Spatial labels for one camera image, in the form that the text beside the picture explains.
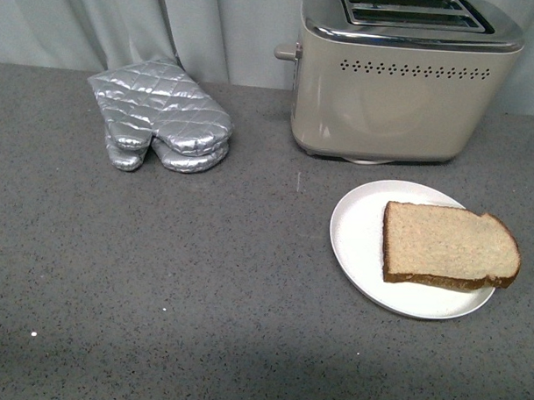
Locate white round plate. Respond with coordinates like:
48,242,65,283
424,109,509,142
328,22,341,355
330,180,495,320

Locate brown bread slice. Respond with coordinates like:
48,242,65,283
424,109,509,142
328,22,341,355
382,201,521,290

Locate beige two-slot toaster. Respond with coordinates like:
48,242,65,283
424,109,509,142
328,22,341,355
274,0,523,163

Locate upper silver quilted oven mitt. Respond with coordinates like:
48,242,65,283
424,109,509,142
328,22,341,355
89,59,232,156

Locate grey-white curtain backdrop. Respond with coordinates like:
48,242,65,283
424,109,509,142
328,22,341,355
0,0,534,118

